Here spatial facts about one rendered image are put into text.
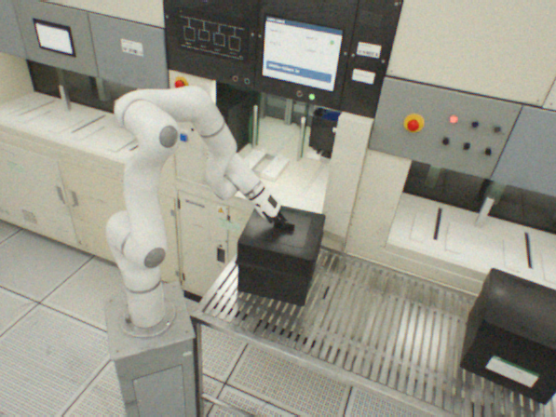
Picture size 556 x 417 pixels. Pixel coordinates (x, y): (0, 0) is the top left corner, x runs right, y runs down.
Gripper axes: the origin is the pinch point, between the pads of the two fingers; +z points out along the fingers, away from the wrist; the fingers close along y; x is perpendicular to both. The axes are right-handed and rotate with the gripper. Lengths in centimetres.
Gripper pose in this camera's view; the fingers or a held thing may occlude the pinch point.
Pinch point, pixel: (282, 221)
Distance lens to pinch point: 162.2
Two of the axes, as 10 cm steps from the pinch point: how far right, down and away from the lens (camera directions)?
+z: 6.2, 7.2, 3.2
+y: 2.3, -5.6, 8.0
